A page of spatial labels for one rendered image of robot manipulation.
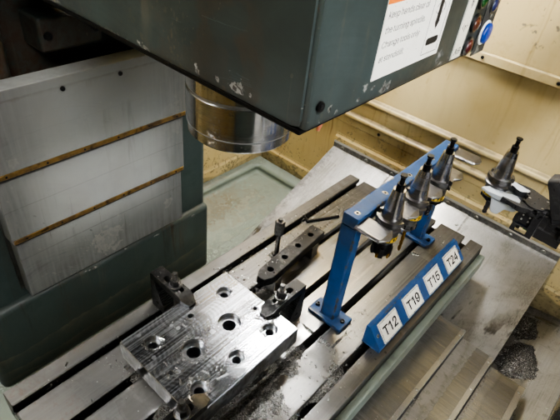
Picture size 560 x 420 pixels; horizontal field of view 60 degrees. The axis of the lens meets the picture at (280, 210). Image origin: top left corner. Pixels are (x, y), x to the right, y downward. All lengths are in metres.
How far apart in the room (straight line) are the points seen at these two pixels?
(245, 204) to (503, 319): 1.06
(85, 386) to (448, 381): 0.90
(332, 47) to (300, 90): 0.05
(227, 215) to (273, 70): 1.51
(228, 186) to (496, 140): 1.09
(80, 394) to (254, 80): 0.79
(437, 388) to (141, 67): 1.07
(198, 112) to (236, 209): 1.35
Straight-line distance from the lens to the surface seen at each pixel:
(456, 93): 1.66
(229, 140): 0.66
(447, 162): 1.16
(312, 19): 0.45
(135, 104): 1.16
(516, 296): 1.67
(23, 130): 1.05
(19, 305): 1.34
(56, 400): 1.12
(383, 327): 1.18
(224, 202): 2.03
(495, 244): 1.74
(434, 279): 1.36
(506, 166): 1.26
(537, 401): 1.60
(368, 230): 0.99
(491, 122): 1.64
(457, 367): 1.48
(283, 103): 0.48
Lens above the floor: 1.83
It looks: 38 degrees down
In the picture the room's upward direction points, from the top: 7 degrees clockwise
